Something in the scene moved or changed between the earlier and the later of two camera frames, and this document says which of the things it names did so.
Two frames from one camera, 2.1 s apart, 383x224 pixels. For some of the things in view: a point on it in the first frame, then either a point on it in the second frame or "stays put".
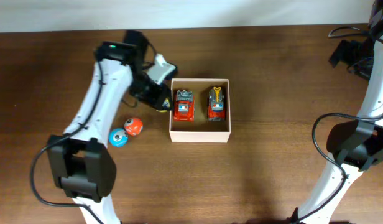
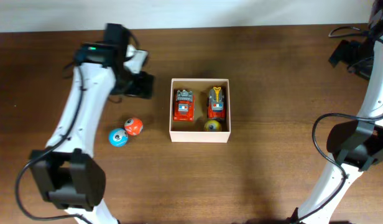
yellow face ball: [166, 105] → [212, 125]
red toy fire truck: [184, 106] stays put
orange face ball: [133, 126] stays put
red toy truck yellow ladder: [216, 109] stays put
